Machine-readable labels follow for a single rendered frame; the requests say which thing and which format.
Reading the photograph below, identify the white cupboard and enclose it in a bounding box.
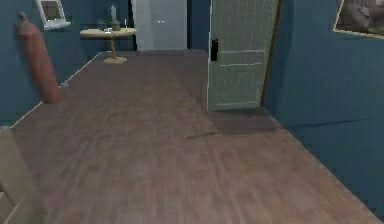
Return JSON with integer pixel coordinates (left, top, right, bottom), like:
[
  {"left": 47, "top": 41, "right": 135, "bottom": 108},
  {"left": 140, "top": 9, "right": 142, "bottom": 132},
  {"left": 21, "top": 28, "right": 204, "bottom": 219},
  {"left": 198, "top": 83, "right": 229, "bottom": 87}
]
[{"left": 131, "top": 0, "right": 188, "bottom": 52}]

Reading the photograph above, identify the gold framed wall picture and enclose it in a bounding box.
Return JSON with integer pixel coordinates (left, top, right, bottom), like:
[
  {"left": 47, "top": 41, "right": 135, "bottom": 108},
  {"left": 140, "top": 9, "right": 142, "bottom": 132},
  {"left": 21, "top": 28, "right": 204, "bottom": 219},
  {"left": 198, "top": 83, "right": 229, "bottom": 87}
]
[{"left": 332, "top": 0, "right": 384, "bottom": 40}]

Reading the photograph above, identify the red baseball bat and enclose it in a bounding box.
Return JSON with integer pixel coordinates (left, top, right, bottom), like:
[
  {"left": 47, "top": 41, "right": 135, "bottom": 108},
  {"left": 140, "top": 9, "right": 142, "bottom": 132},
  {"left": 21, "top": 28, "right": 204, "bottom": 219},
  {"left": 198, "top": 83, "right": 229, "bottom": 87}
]
[{"left": 17, "top": 11, "right": 62, "bottom": 105}]

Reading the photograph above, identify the pale statue on brown base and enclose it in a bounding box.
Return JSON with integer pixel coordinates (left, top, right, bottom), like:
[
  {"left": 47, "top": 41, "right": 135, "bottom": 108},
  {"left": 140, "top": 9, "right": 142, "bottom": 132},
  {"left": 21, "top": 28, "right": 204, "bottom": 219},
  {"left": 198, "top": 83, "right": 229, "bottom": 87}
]
[{"left": 109, "top": 4, "right": 122, "bottom": 32}]

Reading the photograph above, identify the white framed wall picture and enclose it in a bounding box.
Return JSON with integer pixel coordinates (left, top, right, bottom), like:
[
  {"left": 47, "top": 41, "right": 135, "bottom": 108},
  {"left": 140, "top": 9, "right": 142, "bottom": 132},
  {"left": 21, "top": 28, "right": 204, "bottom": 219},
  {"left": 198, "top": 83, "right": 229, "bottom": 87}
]
[{"left": 35, "top": 0, "right": 72, "bottom": 31}]

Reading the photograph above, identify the tan furniture corner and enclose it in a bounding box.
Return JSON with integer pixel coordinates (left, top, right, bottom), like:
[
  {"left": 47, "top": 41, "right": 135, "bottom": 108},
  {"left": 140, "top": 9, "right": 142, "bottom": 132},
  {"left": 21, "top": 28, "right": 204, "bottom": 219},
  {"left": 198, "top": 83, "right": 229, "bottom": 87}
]
[{"left": 0, "top": 126, "right": 48, "bottom": 224}]

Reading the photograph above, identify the black door handle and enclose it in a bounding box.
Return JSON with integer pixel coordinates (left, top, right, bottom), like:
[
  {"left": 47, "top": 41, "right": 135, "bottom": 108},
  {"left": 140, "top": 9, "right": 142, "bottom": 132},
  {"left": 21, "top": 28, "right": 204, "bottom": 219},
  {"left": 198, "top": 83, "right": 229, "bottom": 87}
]
[{"left": 210, "top": 38, "right": 220, "bottom": 62}]

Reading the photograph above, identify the pale green room door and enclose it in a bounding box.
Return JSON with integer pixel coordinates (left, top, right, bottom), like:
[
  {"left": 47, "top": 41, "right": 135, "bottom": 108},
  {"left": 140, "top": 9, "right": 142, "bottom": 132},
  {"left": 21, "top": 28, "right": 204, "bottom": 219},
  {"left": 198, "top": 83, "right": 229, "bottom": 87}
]
[{"left": 206, "top": 0, "right": 280, "bottom": 112}]

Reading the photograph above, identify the round yellow pedestal table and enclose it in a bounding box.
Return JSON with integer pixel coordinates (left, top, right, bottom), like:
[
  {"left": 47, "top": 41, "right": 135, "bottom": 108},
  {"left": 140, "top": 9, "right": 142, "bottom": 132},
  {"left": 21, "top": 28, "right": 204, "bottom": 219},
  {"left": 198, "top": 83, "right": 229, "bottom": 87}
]
[{"left": 79, "top": 27, "right": 137, "bottom": 65}]

